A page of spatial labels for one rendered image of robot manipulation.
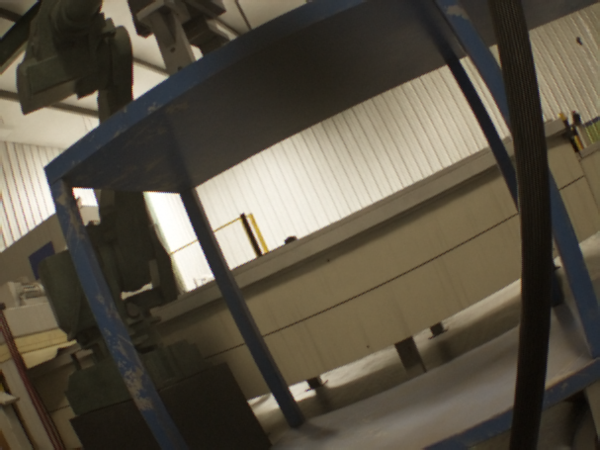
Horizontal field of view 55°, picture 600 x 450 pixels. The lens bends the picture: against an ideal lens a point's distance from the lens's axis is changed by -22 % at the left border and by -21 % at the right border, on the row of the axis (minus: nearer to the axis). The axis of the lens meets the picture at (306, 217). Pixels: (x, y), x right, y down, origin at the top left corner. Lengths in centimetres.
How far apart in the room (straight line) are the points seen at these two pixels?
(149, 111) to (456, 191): 207
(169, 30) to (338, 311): 214
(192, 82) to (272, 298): 216
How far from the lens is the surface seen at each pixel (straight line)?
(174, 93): 116
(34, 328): 392
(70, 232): 125
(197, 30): 142
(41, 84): 228
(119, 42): 241
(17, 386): 383
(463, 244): 306
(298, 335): 320
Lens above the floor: 62
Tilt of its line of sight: 6 degrees up
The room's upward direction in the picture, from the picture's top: 25 degrees counter-clockwise
